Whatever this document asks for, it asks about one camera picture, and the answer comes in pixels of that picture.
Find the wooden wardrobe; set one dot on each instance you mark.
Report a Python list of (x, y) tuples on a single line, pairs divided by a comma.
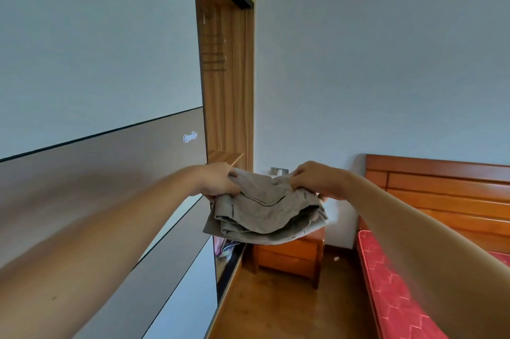
[(227, 111)]

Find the person's left hand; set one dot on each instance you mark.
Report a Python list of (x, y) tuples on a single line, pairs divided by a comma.
[(217, 181)]

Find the pink clothes pile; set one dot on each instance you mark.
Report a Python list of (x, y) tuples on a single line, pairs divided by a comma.
[(231, 249)]

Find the grey wall switch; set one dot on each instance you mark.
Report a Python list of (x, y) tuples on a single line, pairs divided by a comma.
[(279, 171)]

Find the red quilted mattress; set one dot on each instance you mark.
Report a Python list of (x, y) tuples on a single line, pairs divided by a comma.
[(390, 295)]

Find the frosted wardrobe sliding door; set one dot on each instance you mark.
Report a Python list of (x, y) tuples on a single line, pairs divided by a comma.
[(99, 32)]

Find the person's left forearm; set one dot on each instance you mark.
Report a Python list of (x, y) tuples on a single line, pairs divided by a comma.
[(79, 255)]

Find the person's right forearm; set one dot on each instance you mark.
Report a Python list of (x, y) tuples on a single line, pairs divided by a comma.
[(430, 255)]

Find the person's right hand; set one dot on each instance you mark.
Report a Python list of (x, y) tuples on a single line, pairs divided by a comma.
[(322, 181)]

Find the wooden nightstand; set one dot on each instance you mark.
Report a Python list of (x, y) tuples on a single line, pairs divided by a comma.
[(287, 255)]

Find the grey trousers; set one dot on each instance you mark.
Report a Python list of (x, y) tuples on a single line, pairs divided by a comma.
[(263, 211)]

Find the pink fabric bundle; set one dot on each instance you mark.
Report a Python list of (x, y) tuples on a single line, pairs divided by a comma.
[(218, 246)]

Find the wooden bed headboard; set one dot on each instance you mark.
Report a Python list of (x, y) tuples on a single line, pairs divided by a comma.
[(438, 191)]

